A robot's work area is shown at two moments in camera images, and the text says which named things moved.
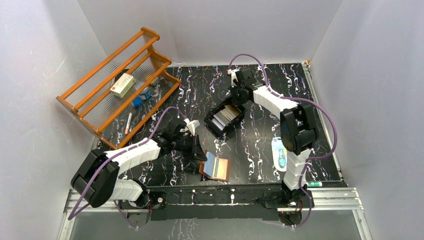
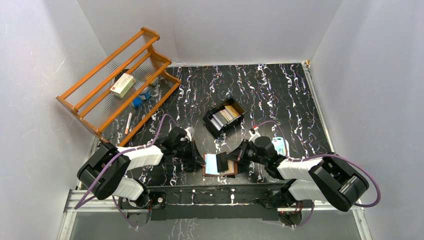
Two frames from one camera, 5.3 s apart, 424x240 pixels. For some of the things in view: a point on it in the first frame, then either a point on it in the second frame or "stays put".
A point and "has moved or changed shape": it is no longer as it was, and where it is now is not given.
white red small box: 123,85 stays put
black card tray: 224,116 stays put
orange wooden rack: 117,97 stays put
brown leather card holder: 201,164 has moved or changed shape
